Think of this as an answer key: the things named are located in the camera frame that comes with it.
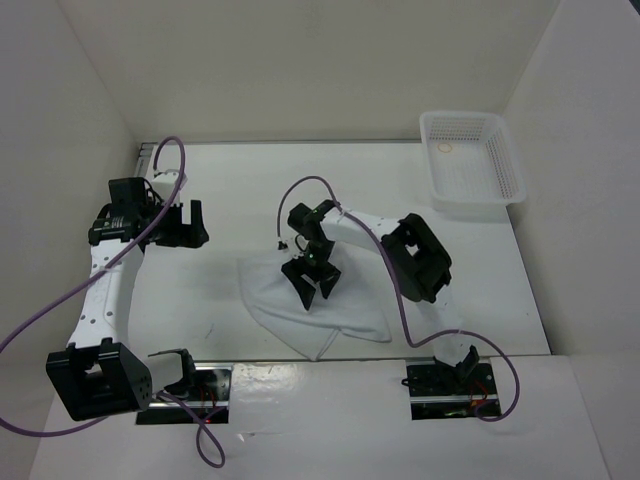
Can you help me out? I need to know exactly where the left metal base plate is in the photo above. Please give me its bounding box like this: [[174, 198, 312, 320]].
[[135, 362, 233, 426]]

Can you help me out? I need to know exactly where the white perforated plastic basket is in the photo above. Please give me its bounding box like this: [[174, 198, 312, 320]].
[[419, 110, 527, 223]]

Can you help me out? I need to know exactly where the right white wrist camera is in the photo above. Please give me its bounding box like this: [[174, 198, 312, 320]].
[[277, 234, 306, 258]]

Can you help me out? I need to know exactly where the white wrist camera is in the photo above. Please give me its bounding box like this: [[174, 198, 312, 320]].
[[277, 234, 306, 258], [150, 169, 188, 203]]

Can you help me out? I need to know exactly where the metal base plate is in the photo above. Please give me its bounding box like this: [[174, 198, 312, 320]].
[[401, 359, 502, 420], [135, 362, 233, 426]]

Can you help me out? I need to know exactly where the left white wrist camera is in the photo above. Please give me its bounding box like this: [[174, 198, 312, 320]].
[[150, 169, 188, 203]]

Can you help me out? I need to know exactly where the white skirt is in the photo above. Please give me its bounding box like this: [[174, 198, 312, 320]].
[[237, 247, 392, 361]]

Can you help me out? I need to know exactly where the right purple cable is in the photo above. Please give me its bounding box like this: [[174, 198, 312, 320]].
[[275, 175, 521, 422]]

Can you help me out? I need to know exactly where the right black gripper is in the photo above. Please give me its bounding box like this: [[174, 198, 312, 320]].
[[283, 239, 343, 308]]

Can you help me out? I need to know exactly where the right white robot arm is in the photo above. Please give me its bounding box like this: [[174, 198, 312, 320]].
[[281, 199, 463, 349]]

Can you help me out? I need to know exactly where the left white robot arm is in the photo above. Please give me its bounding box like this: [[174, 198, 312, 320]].
[[46, 170, 209, 421]]

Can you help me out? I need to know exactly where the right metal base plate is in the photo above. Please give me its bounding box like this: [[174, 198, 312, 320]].
[[401, 359, 502, 420]]

